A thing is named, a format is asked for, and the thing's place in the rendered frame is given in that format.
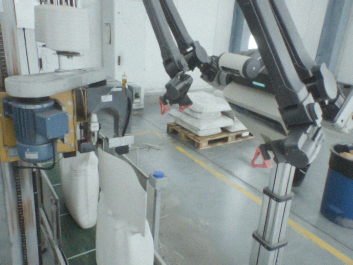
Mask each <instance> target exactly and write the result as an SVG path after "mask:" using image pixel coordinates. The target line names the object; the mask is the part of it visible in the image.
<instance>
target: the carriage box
mask: <svg viewBox="0 0 353 265"><path fill-rule="evenodd" d="M5 97H14V96H10V95H9V94H7V93H6V92H0V161H1V163H2V164H3V163H6V162H11V161H15V160H21V159H20V158H19V157H14V158H9V154H8V148H16V139H17V138H16V137H15V129H14V119H13V118H5V117H4V110H3V100H2V99H3V98H5ZM50 98H53V99H54V98H57V99H58V101H60V102H61V103H62V104H63V105H64V106H65V109H66V112H68V116H69V133H68V134H67V137H68V143H67V144H64V143H63V142H62V141H61V139H57V154H60V153H64V152H71V151H75V150H76V151H78V144H77V123H76V122H77V118H76V105H75V89H72V90H68V91H64V92H62V93H57V94H54V95H50Z"/></svg>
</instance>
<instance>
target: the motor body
mask: <svg viewBox="0 0 353 265"><path fill-rule="evenodd" d="M53 104H54V99H53V98H49V99H48V101H45V102H41V103H25V102H21V101H17V100H16V99H14V100H13V101H12V105H13V106H12V109H13V119H14V129H15V137H16V138H17V139H16V147H17V155H18V156H19V158H20V159H21V160H22V161H25V162H27V163H31V164H36V163H40V162H46V161H49V160H51V159H53V146H52V141H51V140H50V139H47V138H46V137H44V136H41V135H38V134H37V133H36V127H35V114H36V113H41V112H44V111H47V110H52V109H54V106H53ZM56 153H57V138H56V139H55V155H56Z"/></svg>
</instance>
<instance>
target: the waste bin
mask: <svg viewBox="0 0 353 265"><path fill-rule="evenodd" d="M329 150H330V151H331V153H330V158H329V168H328V173H327V176H326V180H325V186H324V191H323V196H322V199H321V205H320V212H321V213H322V214H323V215H324V217H325V218H327V219H328V220H330V221H331V222H333V223H335V224H337V225H340V226H342V227H345V228H351V229H353V159H350V158H347V157H345V156H342V155H340V153H344V152H346V153H349V154H350V152H349V151H350V150H353V143H350V142H340V143H336V144H332V145H331V146H330V148H329Z"/></svg>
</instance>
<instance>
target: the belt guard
mask: <svg viewBox="0 0 353 265"><path fill-rule="evenodd" d="M83 70H86V71H83ZM67 72H71V73H72V74H65V75H52V74H57V72H47V73H38V74H29V75H26V74H24V75H15V76H10V77H7V78H6V79H5V89H6V93H7V94H9V95H10V96H14V97H45V96H50V95H54V94H57V93H62V92H64V91H68V90H72V89H75V88H79V87H82V86H84V85H88V84H91V83H95V82H98V81H101V80H105V79H106V69H105V68H103V67H89V68H81V70H79V69H71V70H67Z"/></svg>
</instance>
